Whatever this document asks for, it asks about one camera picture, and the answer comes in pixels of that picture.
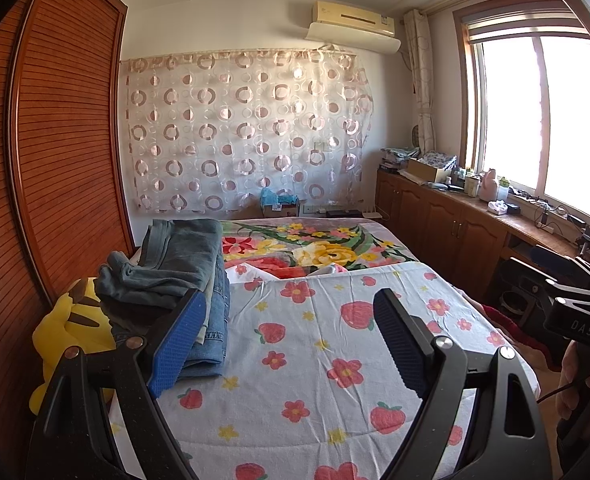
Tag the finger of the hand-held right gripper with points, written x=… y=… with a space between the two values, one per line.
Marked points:
x=580 y=291
x=545 y=270

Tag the blue item on box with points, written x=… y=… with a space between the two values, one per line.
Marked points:
x=277 y=202

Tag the cream wall air conditioner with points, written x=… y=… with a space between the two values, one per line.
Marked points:
x=352 y=12

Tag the white plastic jug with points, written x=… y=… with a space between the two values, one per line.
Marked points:
x=489 y=187

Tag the stack of magazines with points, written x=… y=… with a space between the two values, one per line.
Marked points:
x=397 y=157

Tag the folded blue jeans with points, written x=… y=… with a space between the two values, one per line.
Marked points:
x=216 y=310

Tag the long wooden cabinet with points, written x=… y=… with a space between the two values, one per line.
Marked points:
x=440 y=220

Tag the white air deflector panel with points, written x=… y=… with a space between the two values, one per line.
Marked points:
x=360 y=37

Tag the person's right hand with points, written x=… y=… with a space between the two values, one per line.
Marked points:
x=575 y=375

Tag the wooden-framed window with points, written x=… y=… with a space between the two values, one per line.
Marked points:
x=535 y=110

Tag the patterned window curtain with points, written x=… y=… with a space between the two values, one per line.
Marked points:
x=422 y=80

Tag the floral quilt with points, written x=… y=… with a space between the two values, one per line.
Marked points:
x=320 y=245

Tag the yellow plush toy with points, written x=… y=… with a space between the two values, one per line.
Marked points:
x=60 y=330

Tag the white tissue box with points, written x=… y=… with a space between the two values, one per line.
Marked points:
x=497 y=207

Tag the white bottle green cap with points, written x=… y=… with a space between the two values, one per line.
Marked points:
x=504 y=191

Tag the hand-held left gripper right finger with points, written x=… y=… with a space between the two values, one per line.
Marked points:
x=400 y=345

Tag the red patterned blanket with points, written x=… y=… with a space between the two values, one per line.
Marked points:
x=510 y=330

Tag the white power strip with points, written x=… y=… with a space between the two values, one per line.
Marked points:
x=540 y=207

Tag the open cardboard box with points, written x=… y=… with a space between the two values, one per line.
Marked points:
x=430 y=170

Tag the blue-grey denim shorts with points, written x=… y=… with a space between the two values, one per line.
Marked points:
x=185 y=260

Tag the circle-print sheer curtain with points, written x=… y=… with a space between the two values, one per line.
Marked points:
x=245 y=130

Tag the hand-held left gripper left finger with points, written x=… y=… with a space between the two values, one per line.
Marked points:
x=177 y=345

